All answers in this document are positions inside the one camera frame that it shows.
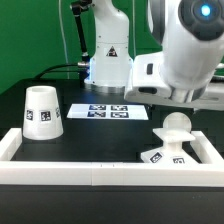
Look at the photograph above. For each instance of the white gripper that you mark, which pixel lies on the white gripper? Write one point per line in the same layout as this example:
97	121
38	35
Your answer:
146	86

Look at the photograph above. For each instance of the white marker sheet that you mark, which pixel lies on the white marker sheet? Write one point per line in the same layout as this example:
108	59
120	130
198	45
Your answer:
107	111

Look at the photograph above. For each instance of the white lamp bulb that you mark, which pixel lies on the white lamp bulb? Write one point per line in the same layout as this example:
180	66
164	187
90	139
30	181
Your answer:
177	121

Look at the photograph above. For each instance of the white lamp shade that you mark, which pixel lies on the white lamp shade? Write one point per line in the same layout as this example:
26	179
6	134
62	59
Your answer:
42	117

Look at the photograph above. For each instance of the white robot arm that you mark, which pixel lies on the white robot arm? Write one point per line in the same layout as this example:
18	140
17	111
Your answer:
191	33

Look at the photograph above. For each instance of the white U-shaped frame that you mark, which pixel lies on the white U-shaped frame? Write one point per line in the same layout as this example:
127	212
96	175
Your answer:
208	172

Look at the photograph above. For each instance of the white lamp base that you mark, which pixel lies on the white lamp base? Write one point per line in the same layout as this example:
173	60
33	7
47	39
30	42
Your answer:
171	152

